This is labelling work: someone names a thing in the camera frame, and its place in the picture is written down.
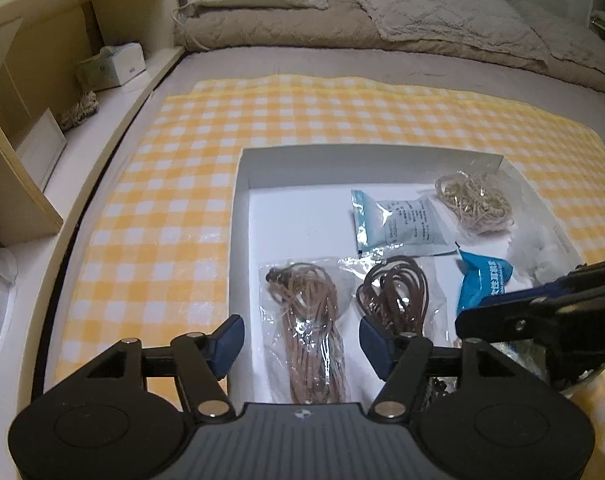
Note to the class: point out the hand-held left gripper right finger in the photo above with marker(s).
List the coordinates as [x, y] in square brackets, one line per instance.
[373, 345]

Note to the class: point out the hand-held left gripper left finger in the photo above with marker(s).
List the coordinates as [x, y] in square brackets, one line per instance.
[230, 339]

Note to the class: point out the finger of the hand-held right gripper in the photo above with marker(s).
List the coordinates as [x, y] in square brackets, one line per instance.
[532, 291]
[492, 322]

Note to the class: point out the white cotton wad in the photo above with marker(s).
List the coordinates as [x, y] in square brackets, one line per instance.
[532, 255]

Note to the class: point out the blue packet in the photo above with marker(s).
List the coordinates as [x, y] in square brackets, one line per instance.
[482, 275]

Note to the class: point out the bag of rubber bands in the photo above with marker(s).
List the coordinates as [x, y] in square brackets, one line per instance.
[472, 200]

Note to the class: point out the white and blue pouch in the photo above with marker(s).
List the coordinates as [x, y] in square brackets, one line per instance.
[407, 220]

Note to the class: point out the shallow white cardboard box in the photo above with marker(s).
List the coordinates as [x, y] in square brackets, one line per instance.
[292, 210]

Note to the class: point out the yellow checked cloth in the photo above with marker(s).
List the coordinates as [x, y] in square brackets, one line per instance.
[182, 185]

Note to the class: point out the flat white box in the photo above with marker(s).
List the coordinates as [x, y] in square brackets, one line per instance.
[43, 147]

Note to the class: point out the folded beige quilt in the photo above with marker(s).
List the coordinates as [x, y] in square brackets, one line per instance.
[432, 15]

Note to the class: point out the white tissue box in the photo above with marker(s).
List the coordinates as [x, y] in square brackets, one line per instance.
[115, 66]

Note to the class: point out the light wooden shelf unit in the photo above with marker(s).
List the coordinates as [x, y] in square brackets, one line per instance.
[27, 50]

